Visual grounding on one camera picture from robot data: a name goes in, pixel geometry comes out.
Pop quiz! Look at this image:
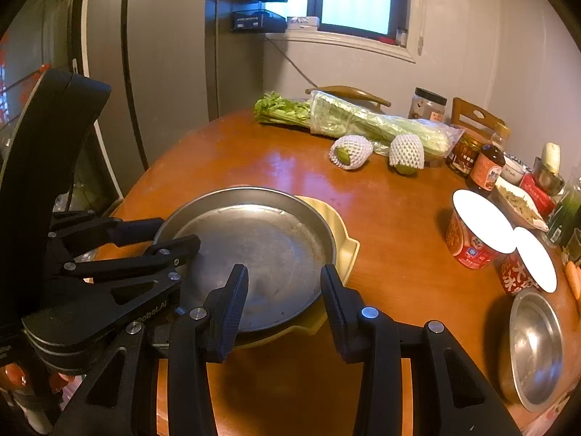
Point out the net-wrapped green fruit left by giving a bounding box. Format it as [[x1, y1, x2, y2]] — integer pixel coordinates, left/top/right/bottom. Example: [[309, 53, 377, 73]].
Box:
[[329, 135, 373, 170]]

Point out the white ceramic bowl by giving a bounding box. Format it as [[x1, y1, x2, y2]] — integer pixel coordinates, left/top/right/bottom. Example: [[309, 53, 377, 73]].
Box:
[[500, 154, 529, 186]]

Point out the chili sauce glass jar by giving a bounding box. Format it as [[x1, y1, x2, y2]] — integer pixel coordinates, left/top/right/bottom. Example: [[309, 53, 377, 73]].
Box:
[[446, 130, 487, 177]]

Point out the red box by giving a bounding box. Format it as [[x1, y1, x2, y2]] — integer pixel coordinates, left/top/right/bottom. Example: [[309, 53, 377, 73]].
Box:
[[519, 173, 556, 219]]

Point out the black-lidded plastic jar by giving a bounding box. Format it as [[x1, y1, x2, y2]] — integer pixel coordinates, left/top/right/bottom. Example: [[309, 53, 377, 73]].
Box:
[[409, 87, 447, 122]]

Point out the pale vegetable piece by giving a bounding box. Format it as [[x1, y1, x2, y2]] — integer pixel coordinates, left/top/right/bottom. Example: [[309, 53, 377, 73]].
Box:
[[542, 142, 561, 175]]

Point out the grey refrigerator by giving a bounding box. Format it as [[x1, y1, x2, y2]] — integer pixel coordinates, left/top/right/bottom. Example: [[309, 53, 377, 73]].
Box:
[[80, 0, 264, 195]]

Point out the bagged celery bunch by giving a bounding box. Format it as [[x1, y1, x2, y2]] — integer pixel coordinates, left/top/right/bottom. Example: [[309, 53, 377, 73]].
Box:
[[254, 90, 465, 158]]

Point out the wooden chair with cutout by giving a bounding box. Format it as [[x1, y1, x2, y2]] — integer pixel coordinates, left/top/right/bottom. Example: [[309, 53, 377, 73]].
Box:
[[451, 97, 506, 139]]

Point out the stainless steel bowl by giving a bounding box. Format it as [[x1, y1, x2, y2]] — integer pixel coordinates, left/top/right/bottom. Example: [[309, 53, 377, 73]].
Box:
[[498, 288, 563, 412]]

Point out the red white noodle cup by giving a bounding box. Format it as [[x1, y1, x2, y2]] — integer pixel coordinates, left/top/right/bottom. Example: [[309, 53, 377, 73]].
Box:
[[500, 226, 557, 295]]

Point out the curved-back wooden chair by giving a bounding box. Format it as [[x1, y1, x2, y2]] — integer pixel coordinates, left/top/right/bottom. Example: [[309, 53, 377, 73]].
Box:
[[304, 86, 392, 112]]

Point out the white dish of food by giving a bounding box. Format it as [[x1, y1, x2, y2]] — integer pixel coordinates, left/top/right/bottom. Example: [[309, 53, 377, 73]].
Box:
[[491, 177, 549, 232]]

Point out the black box on fridge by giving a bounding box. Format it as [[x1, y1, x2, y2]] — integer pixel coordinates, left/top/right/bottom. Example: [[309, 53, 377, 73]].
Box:
[[232, 9, 288, 33]]

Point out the orange carrot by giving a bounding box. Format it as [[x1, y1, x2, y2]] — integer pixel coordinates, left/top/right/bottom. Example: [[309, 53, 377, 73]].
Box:
[[564, 261, 581, 301]]

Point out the green liquid plastic bottle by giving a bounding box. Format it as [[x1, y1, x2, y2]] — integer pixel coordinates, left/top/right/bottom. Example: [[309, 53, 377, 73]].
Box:
[[548, 166, 580, 246]]

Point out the red instant noodle cup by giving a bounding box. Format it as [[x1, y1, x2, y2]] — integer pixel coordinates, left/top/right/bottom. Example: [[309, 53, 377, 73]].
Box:
[[445, 189, 516, 270]]

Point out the small steel bowl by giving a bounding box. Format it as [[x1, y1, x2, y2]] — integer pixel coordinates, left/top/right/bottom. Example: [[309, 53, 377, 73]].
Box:
[[533, 157, 565, 197]]

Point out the net-wrapped green fruit right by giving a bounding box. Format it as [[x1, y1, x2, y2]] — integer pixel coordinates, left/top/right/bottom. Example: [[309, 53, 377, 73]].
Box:
[[388, 134, 424, 176]]

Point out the net-wrapped green fruit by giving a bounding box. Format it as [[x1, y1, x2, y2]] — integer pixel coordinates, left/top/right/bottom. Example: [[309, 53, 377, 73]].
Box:
[[329, 135, 373, 170], [388, 134, 424, 176]]

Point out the brown sauce bottle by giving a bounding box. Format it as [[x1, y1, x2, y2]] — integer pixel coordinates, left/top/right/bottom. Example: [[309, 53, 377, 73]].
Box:
[[466, 123, 510, 197]]

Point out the left hand with pink nails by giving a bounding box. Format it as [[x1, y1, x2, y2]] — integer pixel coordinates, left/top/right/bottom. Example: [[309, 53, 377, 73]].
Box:
[[0, 362, 74, 396]]

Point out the cream shell-shaped plate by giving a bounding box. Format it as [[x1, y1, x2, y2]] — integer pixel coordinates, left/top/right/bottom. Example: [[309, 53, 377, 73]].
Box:
[[234, 196, 361, 350]]

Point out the window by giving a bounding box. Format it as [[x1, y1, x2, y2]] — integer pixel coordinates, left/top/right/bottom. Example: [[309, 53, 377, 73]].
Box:
[[264, 0, 427, 64]]

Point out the round metal tray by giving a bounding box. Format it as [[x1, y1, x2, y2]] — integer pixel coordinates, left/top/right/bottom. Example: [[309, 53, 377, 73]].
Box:
[[154, 187, 337, 333]]

